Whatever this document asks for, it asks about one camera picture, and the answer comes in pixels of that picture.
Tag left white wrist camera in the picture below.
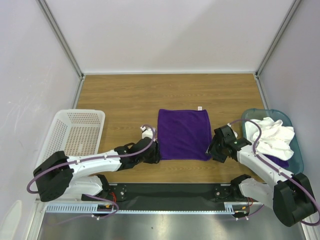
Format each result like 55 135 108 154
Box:
140 126 157 139

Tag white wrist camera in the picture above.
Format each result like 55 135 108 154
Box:
227 123 238 138
140 126 157 139

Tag right aluminium corner post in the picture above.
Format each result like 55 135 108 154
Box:
254 0 303 78

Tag white towel in tub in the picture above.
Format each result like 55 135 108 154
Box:
244 117 295 161

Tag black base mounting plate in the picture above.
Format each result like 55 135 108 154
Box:
96 183 249 212

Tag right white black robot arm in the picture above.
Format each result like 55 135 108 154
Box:
207 125 320 227

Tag purple towel in tub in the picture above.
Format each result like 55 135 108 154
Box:
264 154 290 168

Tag white perforated plastic basket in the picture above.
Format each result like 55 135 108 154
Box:
36 109 106 167

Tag purple towel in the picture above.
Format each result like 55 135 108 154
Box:
157 109 212 161
264 154 290 168

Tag aluminium corner post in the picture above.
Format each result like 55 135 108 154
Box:
36 0 85 80
254 0 303 78

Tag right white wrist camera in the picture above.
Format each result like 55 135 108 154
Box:
227 123 238 138

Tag teal translucent plastic tub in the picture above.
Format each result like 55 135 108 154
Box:
241 108 304 175

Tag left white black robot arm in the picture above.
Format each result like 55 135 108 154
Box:
33 137 160 202

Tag left aluminium corner post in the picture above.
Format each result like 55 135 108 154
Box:
36 0 85 80

